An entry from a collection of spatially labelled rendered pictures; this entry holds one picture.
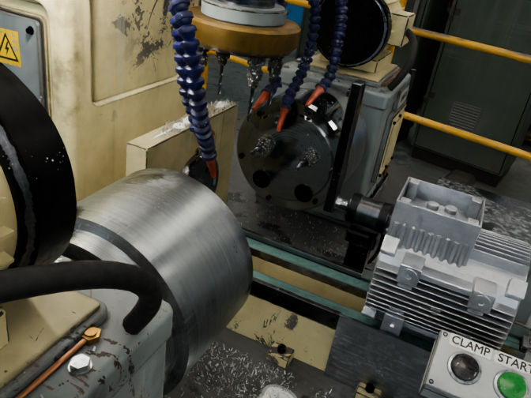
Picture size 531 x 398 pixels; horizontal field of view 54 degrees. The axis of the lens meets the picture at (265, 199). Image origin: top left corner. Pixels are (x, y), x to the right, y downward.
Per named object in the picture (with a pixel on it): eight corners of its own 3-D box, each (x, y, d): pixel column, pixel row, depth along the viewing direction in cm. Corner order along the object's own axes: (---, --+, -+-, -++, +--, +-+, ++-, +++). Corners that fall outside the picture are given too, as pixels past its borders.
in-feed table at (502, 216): (409, 257, 127) (423, 215, 122) (427, 212, 150) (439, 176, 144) (512, 294, 120) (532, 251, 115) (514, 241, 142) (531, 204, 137)
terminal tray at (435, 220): (383, 242, 78) (395, 200, 75) (397, 214, 87) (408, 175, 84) (465, 271, 75) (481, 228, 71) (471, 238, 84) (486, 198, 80)
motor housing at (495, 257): (352, 336, 82) (382, 234, 73) (380, 275, 98) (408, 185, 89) (483, 389, 76) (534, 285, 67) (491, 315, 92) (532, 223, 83)
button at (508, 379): (491, 396, 58) (495, 392, 56) (497, 370, 59) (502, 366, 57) (519, 407, 57) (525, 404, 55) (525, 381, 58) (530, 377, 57)
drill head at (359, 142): (211, 205, 113) (223, 93, 101) (284, 148, 147) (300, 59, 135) (318, 245, 105) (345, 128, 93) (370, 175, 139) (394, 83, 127)
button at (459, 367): (445, 377, 59) (448, 373, 58) (452, 352, 61) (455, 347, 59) (472, 388, 58) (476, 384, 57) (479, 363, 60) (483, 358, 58)
